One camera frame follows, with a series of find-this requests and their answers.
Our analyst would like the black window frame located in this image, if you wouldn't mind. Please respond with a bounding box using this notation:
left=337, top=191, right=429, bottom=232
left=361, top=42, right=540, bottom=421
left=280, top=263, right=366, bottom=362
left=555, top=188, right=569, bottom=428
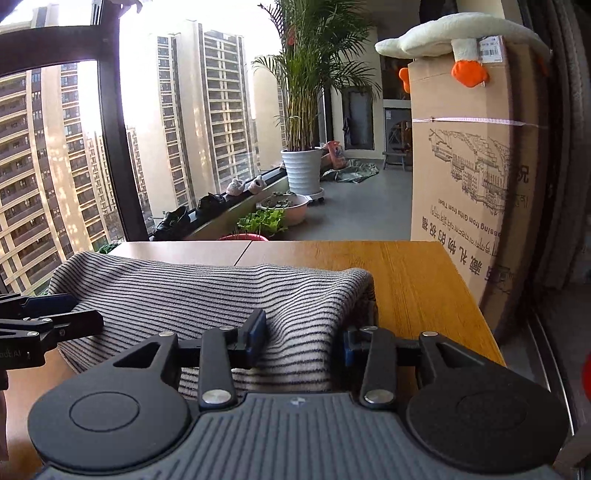
left=0, top=0, right=153, bottom=296

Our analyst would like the white ribbed plant pot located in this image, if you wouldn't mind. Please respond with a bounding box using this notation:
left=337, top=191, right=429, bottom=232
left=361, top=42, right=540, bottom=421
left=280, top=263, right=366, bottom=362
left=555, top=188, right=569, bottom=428
left=281, top=147, right=326, bottom=204

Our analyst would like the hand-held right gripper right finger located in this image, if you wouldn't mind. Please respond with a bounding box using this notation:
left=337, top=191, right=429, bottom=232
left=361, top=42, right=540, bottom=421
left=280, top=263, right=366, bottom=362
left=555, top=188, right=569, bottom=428
left=342, top=325, right=509, bottom=411

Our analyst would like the striped knit garment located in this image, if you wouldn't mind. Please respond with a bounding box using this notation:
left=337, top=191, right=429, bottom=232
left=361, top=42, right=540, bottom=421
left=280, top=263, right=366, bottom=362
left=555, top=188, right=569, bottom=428
left=48, top=251, right=377, bottom=400

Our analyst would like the white plush goose toy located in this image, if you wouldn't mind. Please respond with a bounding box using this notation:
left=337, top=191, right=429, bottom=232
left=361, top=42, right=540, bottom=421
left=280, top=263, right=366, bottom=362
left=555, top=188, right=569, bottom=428
left=375, top=14, right=552, bottom=92

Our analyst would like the small wooden stool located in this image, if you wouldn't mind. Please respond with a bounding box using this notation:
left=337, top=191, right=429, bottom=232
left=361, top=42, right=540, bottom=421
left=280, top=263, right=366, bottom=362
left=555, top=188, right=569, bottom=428
left=382, top=117, right=411, bottom=171

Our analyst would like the tall palm plant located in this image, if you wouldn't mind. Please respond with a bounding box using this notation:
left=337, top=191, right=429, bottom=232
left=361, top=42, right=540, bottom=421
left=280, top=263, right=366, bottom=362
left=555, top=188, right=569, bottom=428
left=252, top=0, right=384, bottom=153

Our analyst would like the large printed cardboard box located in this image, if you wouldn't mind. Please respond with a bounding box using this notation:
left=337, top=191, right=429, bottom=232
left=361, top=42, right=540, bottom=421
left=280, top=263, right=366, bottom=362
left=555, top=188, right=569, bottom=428
left=409, top=39, right=552, bottom=333

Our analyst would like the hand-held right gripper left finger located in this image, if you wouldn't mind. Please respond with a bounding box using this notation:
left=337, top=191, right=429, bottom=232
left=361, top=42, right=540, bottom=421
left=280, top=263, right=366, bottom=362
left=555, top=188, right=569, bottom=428
left=88, top=308, right=269, bottom=411

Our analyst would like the pink basin with plants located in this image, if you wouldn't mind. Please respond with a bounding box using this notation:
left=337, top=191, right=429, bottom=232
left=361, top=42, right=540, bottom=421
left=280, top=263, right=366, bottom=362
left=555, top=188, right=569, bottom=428
left=256, top=193, right=311, bottom=227

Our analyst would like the green leafy plant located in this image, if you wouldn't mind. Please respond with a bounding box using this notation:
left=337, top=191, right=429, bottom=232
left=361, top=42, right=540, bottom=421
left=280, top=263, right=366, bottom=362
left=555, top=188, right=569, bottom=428
left=238, top=209, right=288, bottom=238

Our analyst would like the pink bag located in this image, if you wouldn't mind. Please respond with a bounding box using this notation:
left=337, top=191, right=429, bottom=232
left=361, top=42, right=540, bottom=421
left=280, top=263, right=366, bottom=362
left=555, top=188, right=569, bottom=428
left=322, top=141, right=345, bottom=169

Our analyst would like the green tarp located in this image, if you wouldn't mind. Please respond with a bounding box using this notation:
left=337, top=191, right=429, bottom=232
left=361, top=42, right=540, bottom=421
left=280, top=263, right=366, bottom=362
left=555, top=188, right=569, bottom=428
left=322, top=159, right=380, bottom=184

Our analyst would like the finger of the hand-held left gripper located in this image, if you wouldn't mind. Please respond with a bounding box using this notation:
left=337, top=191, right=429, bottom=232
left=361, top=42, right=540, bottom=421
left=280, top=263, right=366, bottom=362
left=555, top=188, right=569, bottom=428
left=0, top=293, right=80, bottom=320
left=0, top=310, right=105, bottom=352

